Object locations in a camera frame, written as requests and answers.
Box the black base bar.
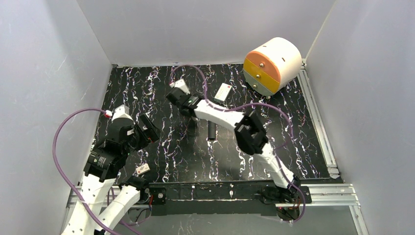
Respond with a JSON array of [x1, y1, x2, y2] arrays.
[[149, 180, 312, 217]]

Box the white remote with red button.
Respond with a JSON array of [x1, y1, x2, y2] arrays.
[[214, 83, 232, 103]]

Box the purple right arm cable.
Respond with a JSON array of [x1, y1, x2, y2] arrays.
[[170, 65, 306, 224]]

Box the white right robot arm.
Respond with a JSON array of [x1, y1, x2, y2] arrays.
[[166, 87, 304, 200]]

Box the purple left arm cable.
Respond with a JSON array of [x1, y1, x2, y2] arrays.
[[52, 108, 145, 235]]

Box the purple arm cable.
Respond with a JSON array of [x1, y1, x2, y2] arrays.
[[170, 65, 306, 224], [52, 108, 145, 235]]

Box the round drawer cabinet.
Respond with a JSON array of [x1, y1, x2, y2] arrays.
[[243, 37, 302, 96]]

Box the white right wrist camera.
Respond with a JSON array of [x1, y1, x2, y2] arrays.
[[169, 79, 190, 94]]

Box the small white red remote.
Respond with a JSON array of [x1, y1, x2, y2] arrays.
[[136, 163, 150, 176]]

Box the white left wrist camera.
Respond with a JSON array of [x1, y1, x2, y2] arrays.
[[104, 105, 133, 121]]

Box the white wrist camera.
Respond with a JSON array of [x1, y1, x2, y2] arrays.
[[104, 105, 133, 121], [169, 79, 190, 94]]

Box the black cylindrical remote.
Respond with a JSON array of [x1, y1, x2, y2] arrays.
[[207, 121, 217, 141]]

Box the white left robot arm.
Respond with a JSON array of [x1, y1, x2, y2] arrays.
[[62, 111, 160, 235]]

